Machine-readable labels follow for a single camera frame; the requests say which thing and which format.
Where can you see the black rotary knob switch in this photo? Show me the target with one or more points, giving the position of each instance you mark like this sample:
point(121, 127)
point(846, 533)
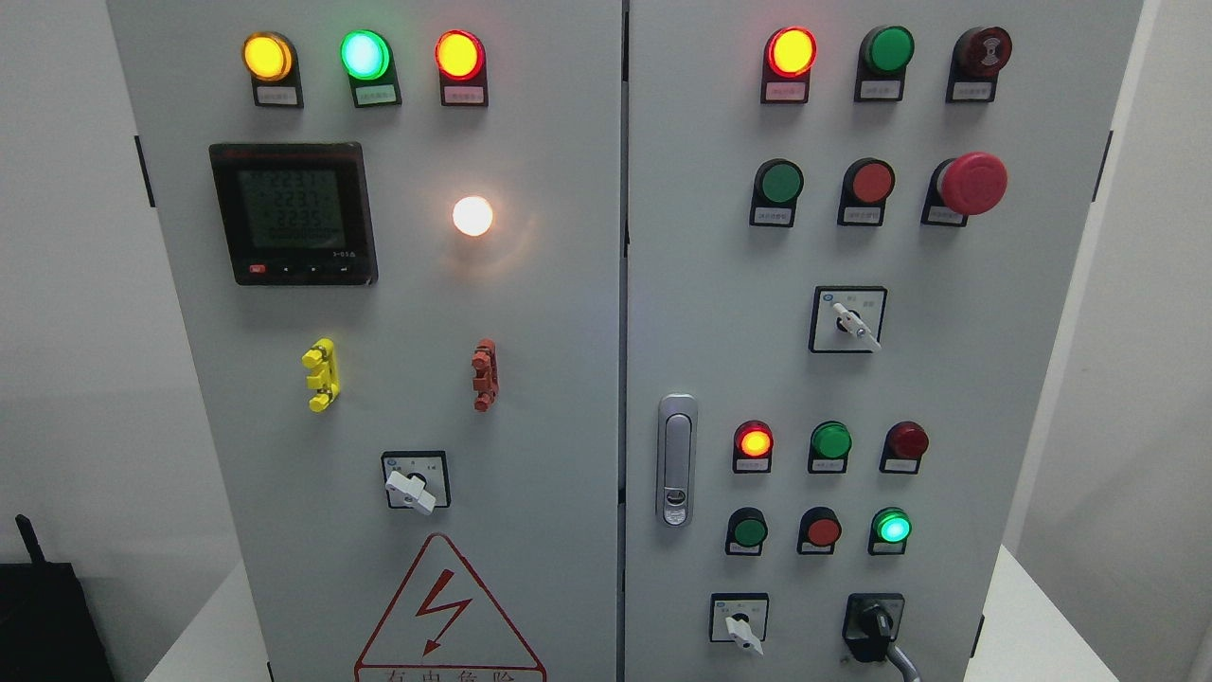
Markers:
point(871, 624)

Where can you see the red terminal clip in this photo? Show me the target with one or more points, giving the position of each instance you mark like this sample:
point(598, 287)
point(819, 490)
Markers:
point(485, 380)

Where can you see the red indicator lamp lower left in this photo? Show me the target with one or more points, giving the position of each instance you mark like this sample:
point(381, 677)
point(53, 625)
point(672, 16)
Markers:
point(753, 448)

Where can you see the red indicator lamp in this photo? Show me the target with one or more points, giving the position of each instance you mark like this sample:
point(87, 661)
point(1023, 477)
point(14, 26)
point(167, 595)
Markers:
point(903, 449)
point(753, 448)
point(788, 58)

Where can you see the white glowing lamp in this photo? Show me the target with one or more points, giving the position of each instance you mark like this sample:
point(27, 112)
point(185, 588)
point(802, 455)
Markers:
point(473, 216)

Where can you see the green push button upper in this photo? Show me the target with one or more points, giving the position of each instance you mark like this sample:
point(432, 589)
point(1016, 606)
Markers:
point(777, 185)

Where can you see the green push button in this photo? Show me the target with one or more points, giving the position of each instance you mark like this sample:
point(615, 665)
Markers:
point(890, 529)
point(777, 185)
point(746, 532)

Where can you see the green push button lower left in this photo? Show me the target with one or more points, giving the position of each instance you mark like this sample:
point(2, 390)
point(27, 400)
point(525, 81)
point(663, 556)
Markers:
point(746, 532)

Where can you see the grey left cabinet door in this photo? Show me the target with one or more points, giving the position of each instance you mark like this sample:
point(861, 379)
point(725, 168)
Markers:
point(534, 480)

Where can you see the grey cabinet door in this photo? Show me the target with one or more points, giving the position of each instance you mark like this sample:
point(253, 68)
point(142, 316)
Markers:
point(722, 310)
point(534, 480)

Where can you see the green indicator lamp lower middle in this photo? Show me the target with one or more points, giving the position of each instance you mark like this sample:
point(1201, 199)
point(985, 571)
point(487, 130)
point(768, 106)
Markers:
point(830, 445)

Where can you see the grey right cabinet door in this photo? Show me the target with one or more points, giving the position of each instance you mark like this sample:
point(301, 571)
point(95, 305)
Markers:
point(722, 310)

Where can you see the red push button lower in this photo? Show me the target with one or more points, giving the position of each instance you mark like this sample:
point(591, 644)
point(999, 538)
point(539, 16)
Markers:
point(819, 531)

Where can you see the red push button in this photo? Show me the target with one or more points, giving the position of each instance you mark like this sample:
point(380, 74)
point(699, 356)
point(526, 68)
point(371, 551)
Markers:
point(819, 531)
point(867, 183)

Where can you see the yellow terminal clip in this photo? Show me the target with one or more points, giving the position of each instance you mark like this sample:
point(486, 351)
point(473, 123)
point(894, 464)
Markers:
point(323, 377)

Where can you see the red push button upper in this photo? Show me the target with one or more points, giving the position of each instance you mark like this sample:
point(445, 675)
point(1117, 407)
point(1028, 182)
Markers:
point(867, 183)

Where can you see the red indicator lamp lower right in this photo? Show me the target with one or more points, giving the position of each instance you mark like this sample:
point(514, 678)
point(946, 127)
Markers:
point(903, 449)

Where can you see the red indicator lamp left door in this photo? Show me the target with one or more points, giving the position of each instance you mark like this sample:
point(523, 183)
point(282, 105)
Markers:
point(462, 65)

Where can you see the red electric hazard sign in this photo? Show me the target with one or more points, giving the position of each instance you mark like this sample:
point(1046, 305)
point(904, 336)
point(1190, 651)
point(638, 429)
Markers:
point(443, 624)

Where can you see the black digital power meter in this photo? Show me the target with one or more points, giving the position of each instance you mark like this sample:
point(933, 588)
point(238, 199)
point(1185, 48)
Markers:
point(295, 214)

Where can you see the green push button lower right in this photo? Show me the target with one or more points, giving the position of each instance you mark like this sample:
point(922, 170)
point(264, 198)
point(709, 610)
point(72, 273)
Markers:
point(890, 529)

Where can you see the red indicator lamp top right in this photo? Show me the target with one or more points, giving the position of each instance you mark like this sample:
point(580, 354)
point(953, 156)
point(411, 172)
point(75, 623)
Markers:
point(788, 58)

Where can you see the lit green indicator lamp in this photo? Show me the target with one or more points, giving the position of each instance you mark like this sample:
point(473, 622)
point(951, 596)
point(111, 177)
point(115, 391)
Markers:
point(370, 67)

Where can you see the red emergency stop button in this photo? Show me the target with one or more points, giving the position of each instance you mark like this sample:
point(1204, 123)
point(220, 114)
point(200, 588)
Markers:
point(971, 184)

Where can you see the green indicator lamp top right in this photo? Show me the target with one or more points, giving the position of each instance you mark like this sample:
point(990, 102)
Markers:
point(885, 51)

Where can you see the yellow indicator lamp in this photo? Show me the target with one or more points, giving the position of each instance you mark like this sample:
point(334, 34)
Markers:
point(272, 62)

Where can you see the dark red buzzer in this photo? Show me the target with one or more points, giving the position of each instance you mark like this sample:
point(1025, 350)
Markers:
point(978, 57)

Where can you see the black device with antenna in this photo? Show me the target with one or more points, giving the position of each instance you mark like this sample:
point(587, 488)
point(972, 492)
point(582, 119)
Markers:
point(47, 633)

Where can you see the silver door handle lock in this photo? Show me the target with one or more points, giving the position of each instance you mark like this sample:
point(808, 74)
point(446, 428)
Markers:
point(677, 419)

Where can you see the white selector switch left door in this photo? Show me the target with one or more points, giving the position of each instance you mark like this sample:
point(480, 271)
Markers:
point(416, 481)

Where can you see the white selector switch upper right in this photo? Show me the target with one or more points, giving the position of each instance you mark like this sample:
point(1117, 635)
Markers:
point(847, 319)

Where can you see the white selector switch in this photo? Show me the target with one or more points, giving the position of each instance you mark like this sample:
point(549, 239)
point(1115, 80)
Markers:
point(739, 618)
point(847, 319)

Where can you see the white selector switch bottom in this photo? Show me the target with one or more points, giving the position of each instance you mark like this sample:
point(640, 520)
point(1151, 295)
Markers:
point(739, 618)

